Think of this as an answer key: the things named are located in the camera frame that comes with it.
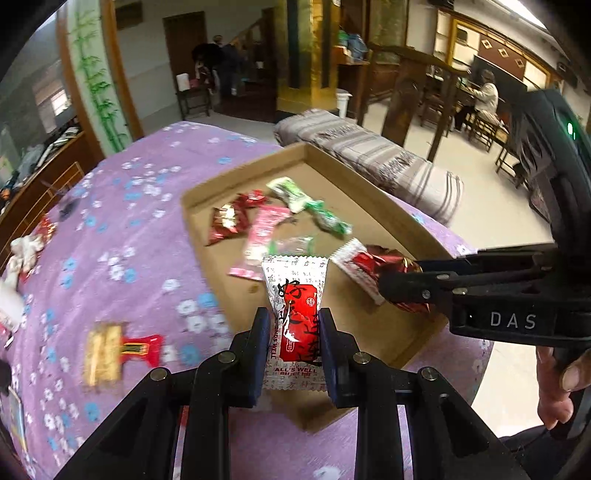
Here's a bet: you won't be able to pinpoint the pink snack packet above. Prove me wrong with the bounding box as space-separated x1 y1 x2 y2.
226 205 293 281

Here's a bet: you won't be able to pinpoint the white gloves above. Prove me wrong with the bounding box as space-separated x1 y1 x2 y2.
0 233 46 284

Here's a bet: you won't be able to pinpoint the dark wall board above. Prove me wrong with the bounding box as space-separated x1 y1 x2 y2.
471 53 527 100

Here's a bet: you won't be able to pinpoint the small wooden chair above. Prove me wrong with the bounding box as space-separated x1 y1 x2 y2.
175 85 213 121

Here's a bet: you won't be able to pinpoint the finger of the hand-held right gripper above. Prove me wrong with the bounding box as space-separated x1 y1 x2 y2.
378 271 550 319
413 244 555 278

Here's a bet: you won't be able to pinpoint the etched wall mirror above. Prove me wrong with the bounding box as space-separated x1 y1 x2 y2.
0 46 88 185

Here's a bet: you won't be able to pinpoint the smartphone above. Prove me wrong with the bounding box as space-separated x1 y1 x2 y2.
7 390 27 455

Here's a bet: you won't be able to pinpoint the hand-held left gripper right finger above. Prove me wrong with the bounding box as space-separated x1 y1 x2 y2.
318 307 532 480

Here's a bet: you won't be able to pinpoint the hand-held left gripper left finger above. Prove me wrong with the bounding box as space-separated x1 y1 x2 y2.
55 307 273 480

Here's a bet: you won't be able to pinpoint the wooden cabinet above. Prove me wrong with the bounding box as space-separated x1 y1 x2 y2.
332 58 370 116

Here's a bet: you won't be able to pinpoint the wooden door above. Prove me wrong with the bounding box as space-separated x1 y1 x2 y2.
163 11 208 77

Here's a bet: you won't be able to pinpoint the folded striped blanket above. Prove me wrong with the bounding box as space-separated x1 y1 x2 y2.
273 108 465 227

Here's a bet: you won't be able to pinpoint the dark red foil packet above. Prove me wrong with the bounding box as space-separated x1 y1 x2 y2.
353 244 437 315
206 194 257 247

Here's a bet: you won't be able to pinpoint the gold pillar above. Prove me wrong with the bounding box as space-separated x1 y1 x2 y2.
276 0 342 114

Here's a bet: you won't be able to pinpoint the tall carved wooden chair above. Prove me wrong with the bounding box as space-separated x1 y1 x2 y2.
367 44 472 162

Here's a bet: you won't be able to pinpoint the wooden dining chair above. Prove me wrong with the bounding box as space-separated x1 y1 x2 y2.
468 113 509 153
496 134 527 185
420 83 455 134

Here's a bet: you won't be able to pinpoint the person's right hand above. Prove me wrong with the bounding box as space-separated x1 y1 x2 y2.
536 346 591 430

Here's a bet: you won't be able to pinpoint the green candy wrapper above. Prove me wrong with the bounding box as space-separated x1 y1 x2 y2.
305 199 352 237

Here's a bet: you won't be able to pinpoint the small green clear packet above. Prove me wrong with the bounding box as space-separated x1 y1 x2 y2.
274 234 315 257

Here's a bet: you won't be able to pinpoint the bamboo painted panel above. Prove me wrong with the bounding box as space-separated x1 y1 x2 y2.
69 0 134 155

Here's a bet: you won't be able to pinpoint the yellow wafer packet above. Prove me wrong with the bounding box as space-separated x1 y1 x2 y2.
84 322 126 387

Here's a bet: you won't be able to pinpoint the small red packet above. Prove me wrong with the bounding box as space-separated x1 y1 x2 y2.
32 217 58 245

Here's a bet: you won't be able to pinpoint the green white snack packet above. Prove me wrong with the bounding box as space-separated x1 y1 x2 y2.
266 176 315 214

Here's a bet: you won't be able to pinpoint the black wire stand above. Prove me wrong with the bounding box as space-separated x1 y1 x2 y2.
44 180 77 217

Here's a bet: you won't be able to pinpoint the cardboard box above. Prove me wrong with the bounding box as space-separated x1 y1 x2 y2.
181 141 478 432

